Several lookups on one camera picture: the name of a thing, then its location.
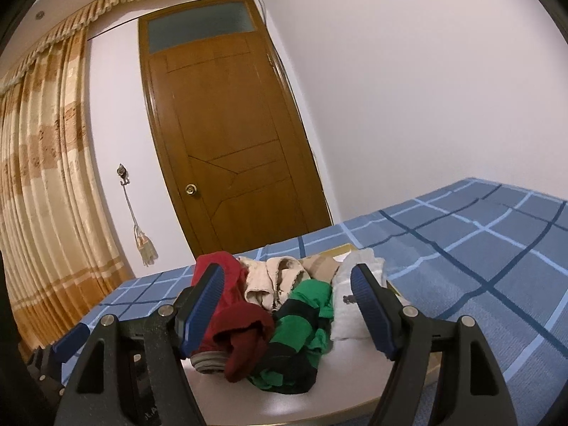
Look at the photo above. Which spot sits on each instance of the beige patterned curtain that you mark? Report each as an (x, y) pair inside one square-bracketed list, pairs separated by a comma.
[(44, 186)]

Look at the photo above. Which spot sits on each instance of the blue plaid cloth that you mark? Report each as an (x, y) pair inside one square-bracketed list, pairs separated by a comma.
[(466, 253)]

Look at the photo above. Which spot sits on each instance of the brass door knob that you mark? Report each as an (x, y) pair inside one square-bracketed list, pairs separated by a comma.
[(191, 189)]

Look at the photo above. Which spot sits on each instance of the red underwear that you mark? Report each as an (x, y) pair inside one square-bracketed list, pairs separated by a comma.
[(239, 319)]

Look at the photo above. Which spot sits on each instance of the frosted glass transom pane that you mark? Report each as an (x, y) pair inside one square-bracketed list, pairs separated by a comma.
[(199, 26)]

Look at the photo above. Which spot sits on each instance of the white underwear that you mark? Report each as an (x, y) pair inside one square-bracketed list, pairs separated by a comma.
[(341, 319)]

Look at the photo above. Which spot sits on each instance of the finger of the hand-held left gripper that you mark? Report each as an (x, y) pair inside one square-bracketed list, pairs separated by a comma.
[(71, 339)]

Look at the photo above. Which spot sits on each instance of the metal wall hook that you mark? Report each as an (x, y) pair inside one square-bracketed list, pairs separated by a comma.
[(122, 172)]

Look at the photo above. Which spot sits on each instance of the shallow cardboard box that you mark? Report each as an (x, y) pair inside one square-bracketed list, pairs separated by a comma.
[(346, 377)]

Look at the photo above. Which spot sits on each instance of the brown wooden door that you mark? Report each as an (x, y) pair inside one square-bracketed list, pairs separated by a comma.
[(230, 120)]

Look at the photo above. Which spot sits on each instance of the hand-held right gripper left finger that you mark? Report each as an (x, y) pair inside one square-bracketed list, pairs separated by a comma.
[(202, 310)]

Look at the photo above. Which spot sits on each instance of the cream curtain tassel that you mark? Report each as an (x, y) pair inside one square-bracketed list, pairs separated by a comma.
[(145, 248)]

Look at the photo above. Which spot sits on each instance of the light beige underwear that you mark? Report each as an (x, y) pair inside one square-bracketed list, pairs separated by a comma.
[(259, 282)]

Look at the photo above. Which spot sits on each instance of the green black striped underwear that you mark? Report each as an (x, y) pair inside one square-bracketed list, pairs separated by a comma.
[(293, 333)]

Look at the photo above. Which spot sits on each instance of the recessed ceiling spotlight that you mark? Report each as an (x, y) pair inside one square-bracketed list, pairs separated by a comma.
[(40, 15)]

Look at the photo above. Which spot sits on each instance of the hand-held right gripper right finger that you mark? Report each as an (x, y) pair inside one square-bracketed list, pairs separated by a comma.
[(372, 315)]

